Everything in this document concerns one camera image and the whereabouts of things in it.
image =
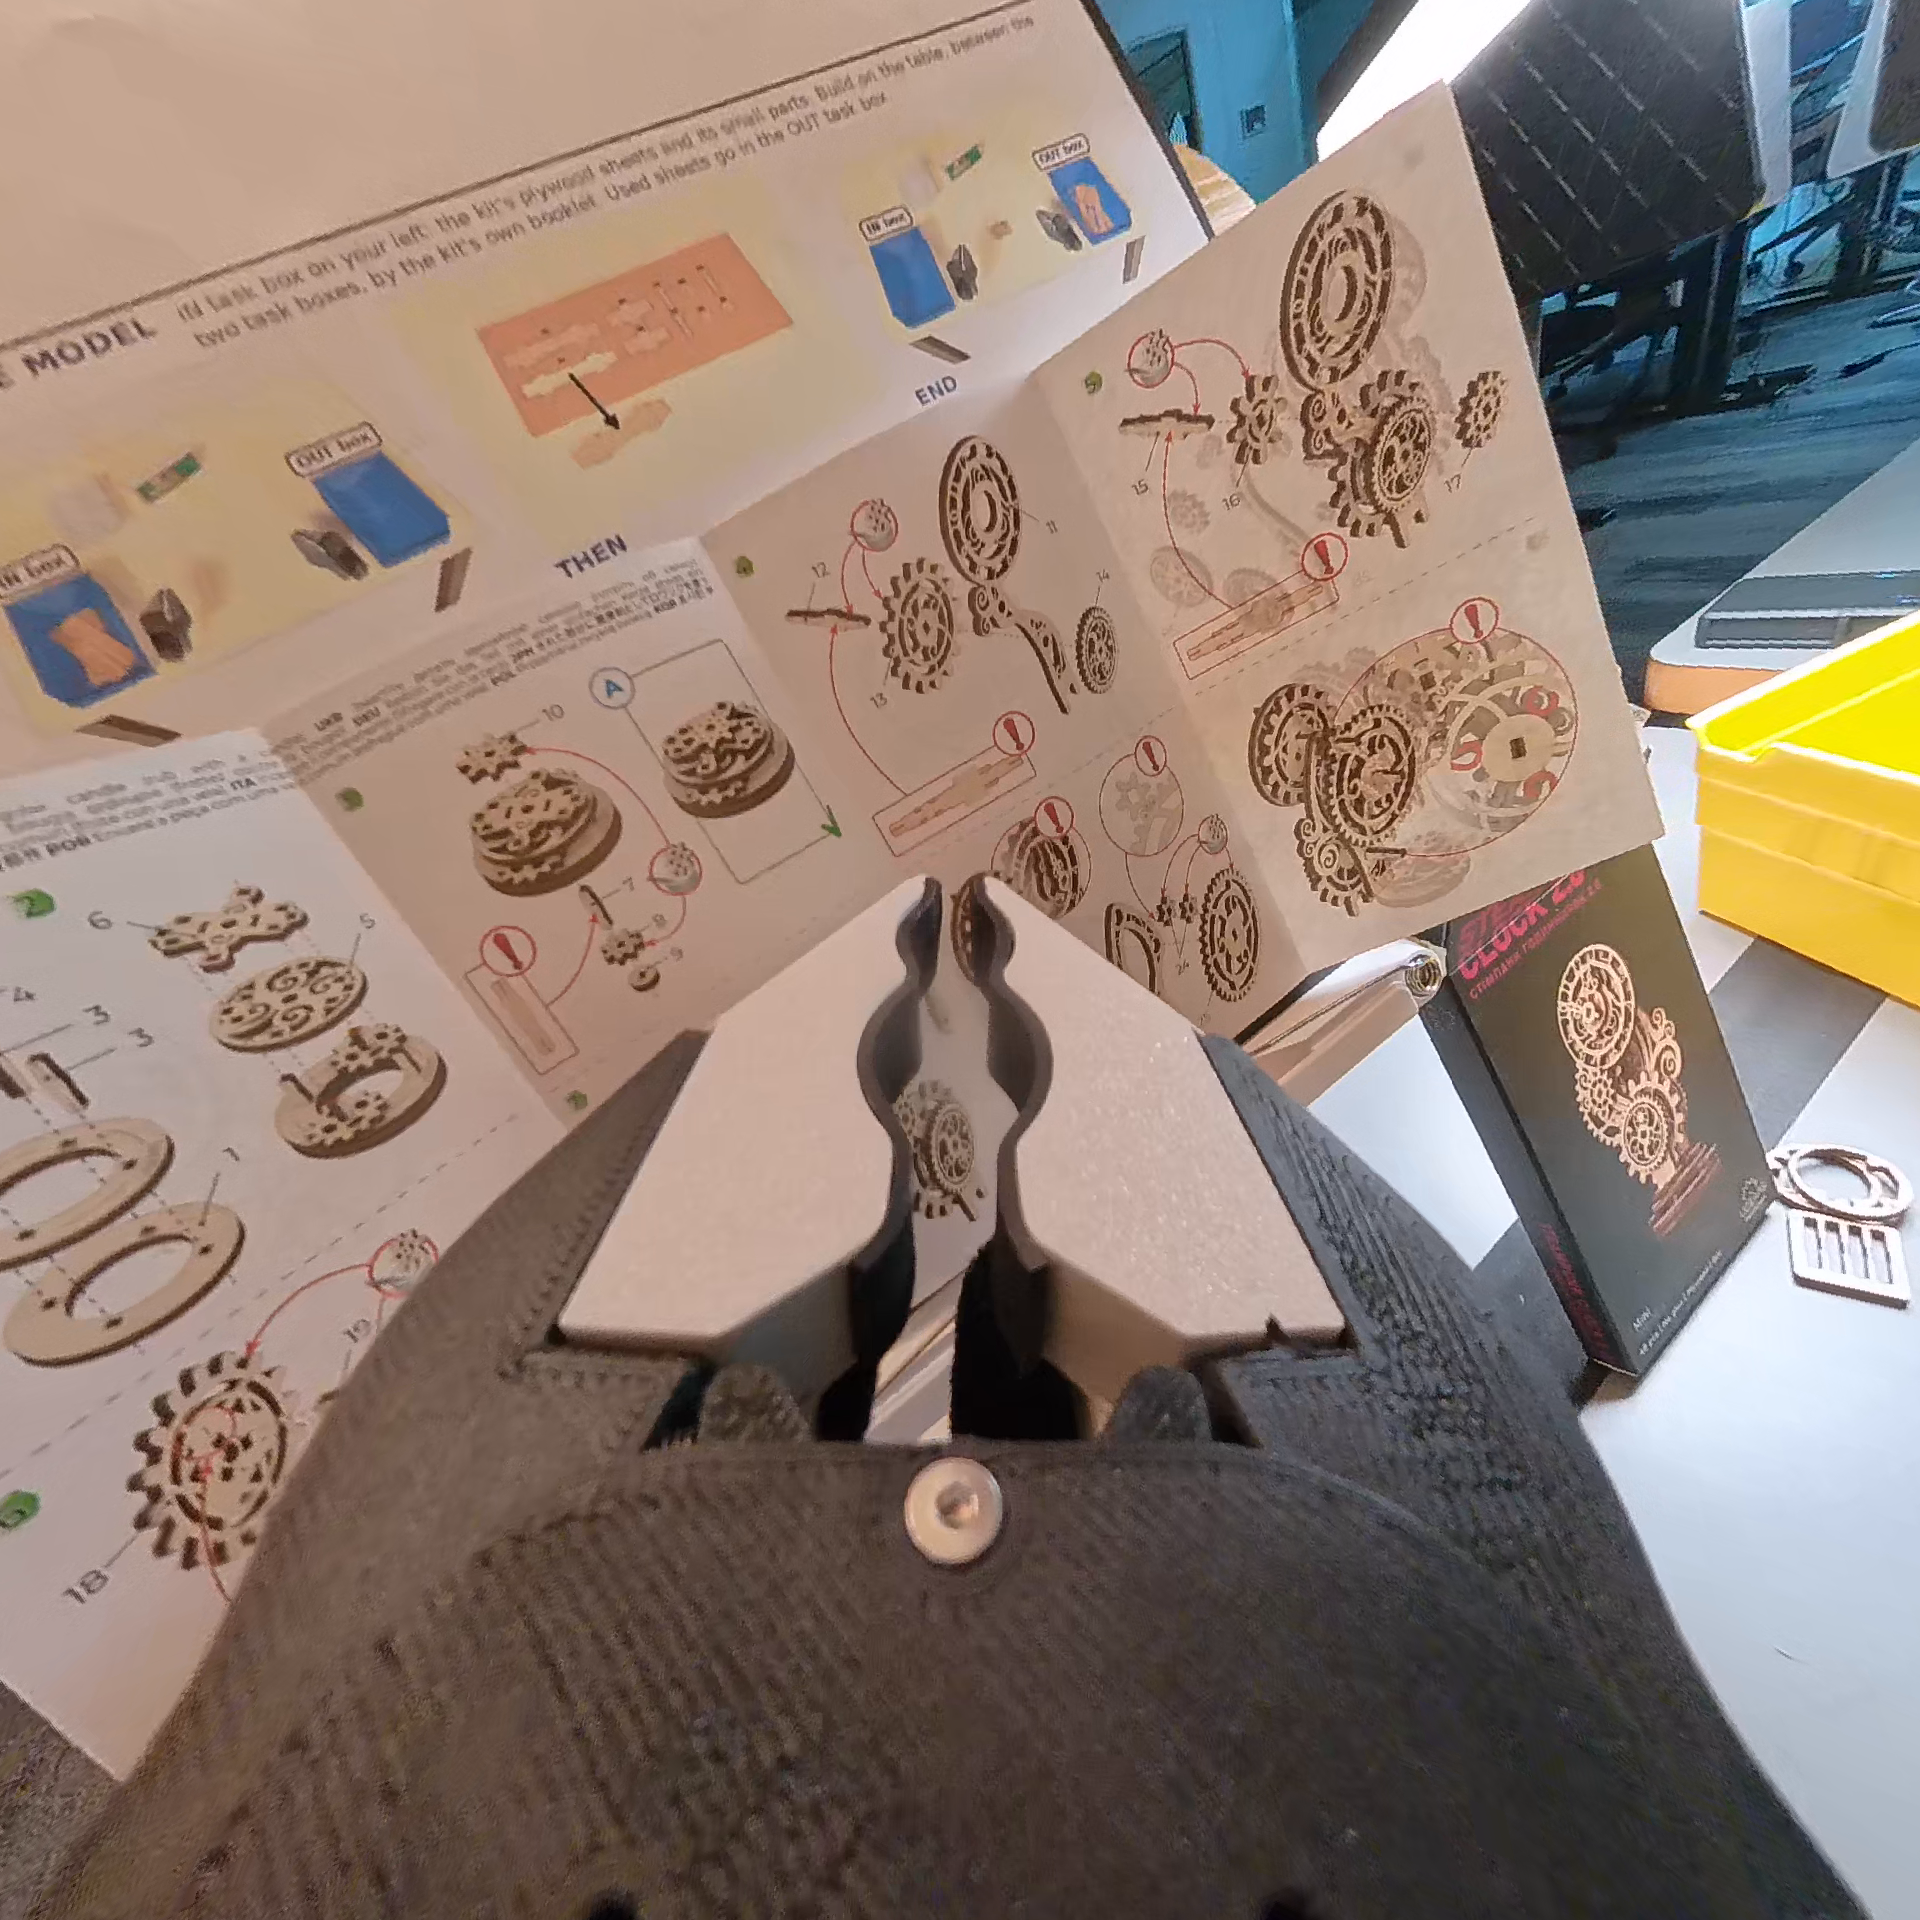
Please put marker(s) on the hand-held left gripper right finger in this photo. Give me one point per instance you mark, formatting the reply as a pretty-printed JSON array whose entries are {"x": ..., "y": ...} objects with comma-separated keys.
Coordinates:
[{"x": 1162, "y": 1186}]

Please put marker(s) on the small slotted wooden piece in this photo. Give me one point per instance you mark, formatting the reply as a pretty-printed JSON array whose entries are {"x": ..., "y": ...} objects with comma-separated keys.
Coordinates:
[{"x": 1852, "y": 1290}]

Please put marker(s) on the white book stand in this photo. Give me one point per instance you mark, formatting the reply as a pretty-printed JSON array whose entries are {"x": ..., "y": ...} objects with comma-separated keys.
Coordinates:
[{"x": 1335, "y": 1009}]

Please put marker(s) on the white tilted panel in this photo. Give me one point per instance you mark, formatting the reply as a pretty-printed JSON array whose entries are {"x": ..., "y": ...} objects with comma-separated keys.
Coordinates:
[{"x": 1411, "y": 60}]

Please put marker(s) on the black flat device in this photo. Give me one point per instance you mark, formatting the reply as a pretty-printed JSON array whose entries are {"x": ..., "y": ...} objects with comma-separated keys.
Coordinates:
[{"x": 1800, "y": 609}]

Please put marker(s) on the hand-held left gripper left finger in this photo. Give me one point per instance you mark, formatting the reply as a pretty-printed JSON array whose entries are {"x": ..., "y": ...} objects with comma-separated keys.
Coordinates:
[{"x": 720, "y": 1186}]

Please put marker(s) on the grey desk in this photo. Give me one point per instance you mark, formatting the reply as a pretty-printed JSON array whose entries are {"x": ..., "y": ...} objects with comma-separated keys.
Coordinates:
[{"x": 1770, "y": 1500}]

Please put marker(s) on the white printed task sheet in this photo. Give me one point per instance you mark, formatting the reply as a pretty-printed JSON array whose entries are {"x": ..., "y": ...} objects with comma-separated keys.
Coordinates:
[{"x": 451, "y": 149}]

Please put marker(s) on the black kit box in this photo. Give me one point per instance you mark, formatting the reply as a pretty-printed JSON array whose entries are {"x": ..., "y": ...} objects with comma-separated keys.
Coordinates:
[{"x": 1606, "y": 1081}]

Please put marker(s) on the yellow plastic bin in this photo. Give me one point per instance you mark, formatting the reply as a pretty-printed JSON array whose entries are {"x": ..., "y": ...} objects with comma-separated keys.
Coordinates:
[{"x": 1815, "y": 811}]

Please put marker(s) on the black perforated panel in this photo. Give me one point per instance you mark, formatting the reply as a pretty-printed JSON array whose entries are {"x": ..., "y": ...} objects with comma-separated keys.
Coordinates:
[{"x": 1622, "y": 119}]

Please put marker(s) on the assembly instruction booklet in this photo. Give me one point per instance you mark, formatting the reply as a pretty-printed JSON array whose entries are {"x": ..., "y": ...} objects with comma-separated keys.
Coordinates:
[{"x": 931, "y": 630}]

